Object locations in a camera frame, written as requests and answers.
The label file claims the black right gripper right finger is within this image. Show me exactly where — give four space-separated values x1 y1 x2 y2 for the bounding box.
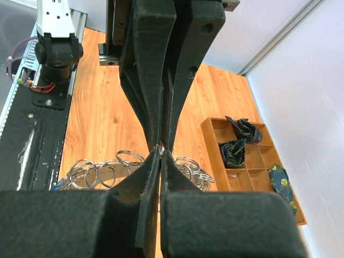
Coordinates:
161 151 307 257

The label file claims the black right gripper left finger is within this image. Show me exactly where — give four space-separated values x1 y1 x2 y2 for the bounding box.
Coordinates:
1 150 160 257

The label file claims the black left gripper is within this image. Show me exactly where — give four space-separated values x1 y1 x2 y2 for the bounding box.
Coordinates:
99 1 240 151

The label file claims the key with blue tag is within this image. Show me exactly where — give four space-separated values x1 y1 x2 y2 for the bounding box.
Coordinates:
51 178 69 191

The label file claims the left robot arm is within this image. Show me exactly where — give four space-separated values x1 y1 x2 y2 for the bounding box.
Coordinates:
35 1 239 151

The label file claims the wooden compartment tray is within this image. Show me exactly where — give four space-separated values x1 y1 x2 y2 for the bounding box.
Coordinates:
201 118 307 226

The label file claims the black rolled tie middle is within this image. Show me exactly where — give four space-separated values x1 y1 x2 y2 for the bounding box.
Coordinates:
218 139 246 169

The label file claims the black rolled tie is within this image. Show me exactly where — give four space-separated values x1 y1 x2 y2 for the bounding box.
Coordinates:
225 116 263 145
218 139 246 169

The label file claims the blue yellow patterned cloth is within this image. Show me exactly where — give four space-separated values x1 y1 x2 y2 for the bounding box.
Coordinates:
268 163 297 215

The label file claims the black rolled tie left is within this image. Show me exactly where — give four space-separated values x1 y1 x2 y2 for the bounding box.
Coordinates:
225 116 263 145

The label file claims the black mounting rail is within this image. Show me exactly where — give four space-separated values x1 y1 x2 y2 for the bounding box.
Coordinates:
1 72 76 190

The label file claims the white slotted cable duct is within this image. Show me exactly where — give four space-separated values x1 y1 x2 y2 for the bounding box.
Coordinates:
1 39 39 135

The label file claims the left aluminium frame post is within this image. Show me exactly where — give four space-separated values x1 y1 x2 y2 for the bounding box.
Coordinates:
238 0 325 76

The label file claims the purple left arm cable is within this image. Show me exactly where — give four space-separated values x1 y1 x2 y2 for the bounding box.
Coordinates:
5 36 38 81

